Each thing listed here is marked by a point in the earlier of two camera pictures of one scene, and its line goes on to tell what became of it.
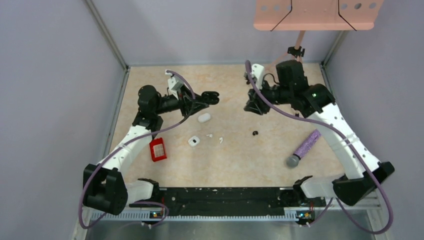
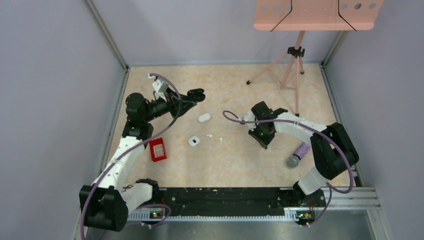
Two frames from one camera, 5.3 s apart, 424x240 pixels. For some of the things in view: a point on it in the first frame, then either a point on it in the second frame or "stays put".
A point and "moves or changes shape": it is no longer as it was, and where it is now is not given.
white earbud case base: (193, 141) stays put
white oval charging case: (204, 118) stays put
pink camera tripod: (301, 15) stays put
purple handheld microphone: (293, 160) stays put
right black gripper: (255, 103) -> (264, 142)
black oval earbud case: (210, 97) moves or changes shape
